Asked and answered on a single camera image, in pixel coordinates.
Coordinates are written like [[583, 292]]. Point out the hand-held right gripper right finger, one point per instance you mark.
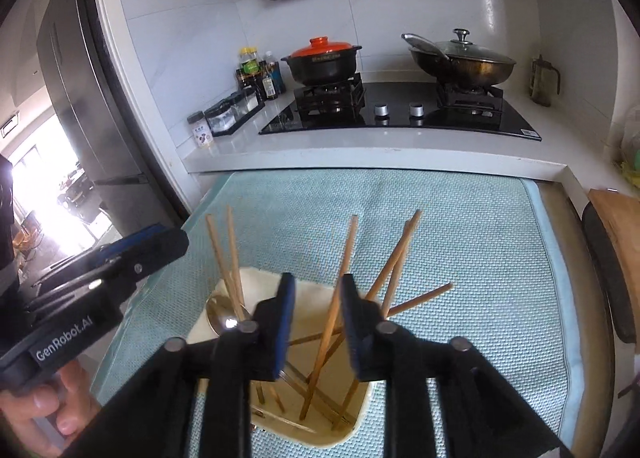
[[352, 328]]

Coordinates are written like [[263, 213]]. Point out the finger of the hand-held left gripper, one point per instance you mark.
[[155, 253], [130, 238]]

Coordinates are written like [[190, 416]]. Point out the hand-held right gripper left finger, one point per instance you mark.
[[281, 323]]

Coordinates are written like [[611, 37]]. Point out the wooden chopstick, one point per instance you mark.
[[425, 297], [335, 308], [395, 253], [236, 258], [220, 255], [397, 270]]

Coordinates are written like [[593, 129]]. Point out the cream ribbed utensil holder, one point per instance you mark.
[[320, 295]]

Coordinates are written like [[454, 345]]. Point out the metal spoon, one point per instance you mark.
[[225, 313]]

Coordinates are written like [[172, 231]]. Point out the person's left hand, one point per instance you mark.
[[45, 413]]

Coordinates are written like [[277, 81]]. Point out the white label spice jar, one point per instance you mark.
[[201, 131]]

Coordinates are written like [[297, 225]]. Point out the light teal table mat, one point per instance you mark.
[[450, 238]]

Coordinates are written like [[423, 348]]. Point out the grey refrigerator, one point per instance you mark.
[[90, 103]]

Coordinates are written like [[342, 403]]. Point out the spice jar rack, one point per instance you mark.
[[232, 113]]

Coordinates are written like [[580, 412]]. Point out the dark sauce bottle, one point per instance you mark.
[[272, 81]]

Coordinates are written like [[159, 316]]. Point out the yellow cap sauce bottle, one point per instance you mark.
[[249, 66]]

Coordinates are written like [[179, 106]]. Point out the black gas stove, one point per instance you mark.
[[400, 113]]

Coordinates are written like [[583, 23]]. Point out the black clay pot orange lid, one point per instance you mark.
[[322, 63]]

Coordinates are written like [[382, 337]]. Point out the wooden cutting board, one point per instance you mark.
[[620, 238]]

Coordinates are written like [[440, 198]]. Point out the dark wok with glass lid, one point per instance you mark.
[[462, 63]]

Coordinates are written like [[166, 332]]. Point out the french press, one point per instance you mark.
[[545, 81]]

